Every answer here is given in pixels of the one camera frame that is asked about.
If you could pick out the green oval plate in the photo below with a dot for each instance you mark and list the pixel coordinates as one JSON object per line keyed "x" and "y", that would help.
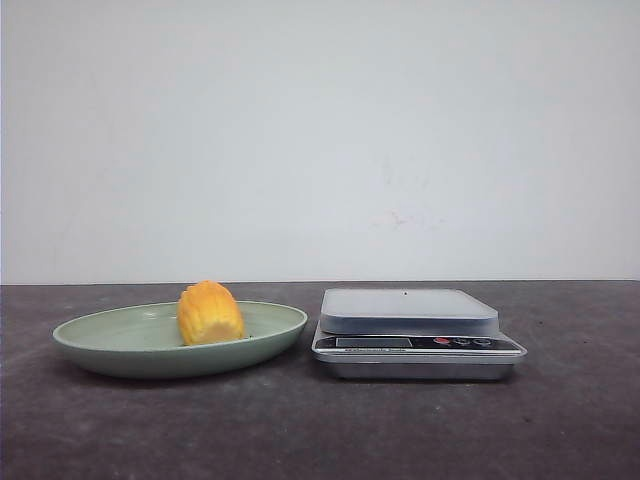
{"x": 144, "y": 342}

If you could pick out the silver digital kitchen scale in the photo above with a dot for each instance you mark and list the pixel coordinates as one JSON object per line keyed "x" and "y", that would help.
{"x": 412, "y": 333}

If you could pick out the yellow corn cob piece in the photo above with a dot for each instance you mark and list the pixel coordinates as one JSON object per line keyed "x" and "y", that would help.
{"x": 208, "y": 313}

